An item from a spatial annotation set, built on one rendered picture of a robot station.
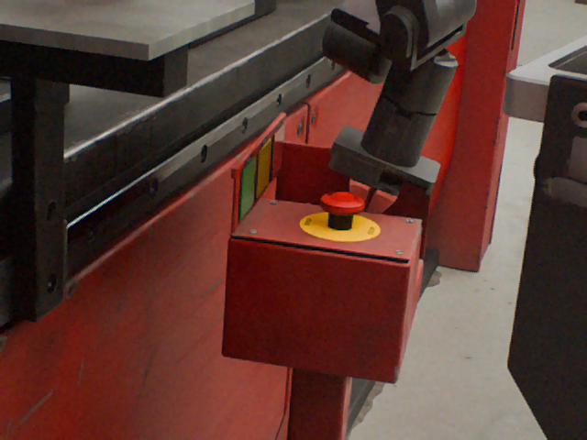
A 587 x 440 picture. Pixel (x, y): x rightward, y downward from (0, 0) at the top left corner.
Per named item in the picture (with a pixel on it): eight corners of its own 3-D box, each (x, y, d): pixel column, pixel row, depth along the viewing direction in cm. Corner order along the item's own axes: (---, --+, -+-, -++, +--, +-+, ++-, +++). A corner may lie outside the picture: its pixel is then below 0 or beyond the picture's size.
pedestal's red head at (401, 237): (396, 386, 99) (419, 192, 93) (220, 357, 102) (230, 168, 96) (419, 298, 118) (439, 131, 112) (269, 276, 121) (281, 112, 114)
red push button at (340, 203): (358, 244, 99) (361, 205, 98) (313, 238, 100) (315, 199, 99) (364, 229, 103) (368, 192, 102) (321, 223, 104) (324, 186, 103)
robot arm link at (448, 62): (442, 56, 101) (473, 55, 105) (382, 24, 104) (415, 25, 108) (413, 126, 103) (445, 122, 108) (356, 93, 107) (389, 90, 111)
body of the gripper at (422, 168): (337, 140, 113) (364, 72, 110) (434, 180, 112) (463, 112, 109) (326, 159, 107) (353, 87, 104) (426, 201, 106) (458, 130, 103)
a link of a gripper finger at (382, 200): (314, 212, 116) (346, 129, 112) (379, 238, 115) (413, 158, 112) (300, 235, 110) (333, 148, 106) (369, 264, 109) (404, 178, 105)
